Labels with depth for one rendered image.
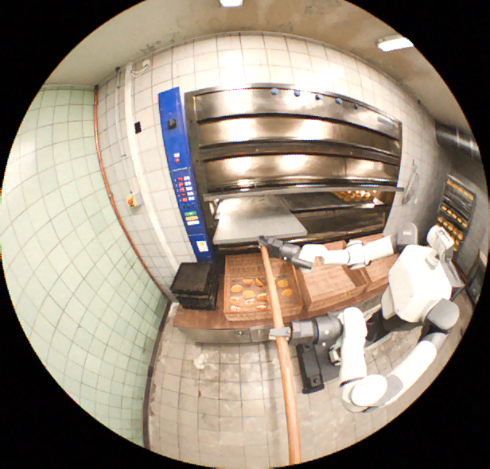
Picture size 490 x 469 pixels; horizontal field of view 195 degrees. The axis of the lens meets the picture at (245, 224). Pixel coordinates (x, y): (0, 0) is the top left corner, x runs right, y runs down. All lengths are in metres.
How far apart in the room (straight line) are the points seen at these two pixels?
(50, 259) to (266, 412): 1.94
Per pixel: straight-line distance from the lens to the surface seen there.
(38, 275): 1.16
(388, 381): 0.42
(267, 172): 0.96
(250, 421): 1.73
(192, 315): 1.29
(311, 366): 1.54
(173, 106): 1.04
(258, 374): 1.66
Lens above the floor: 1.66
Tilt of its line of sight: 30 degrees down
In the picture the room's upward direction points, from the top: 6 degrees counter-clockwise
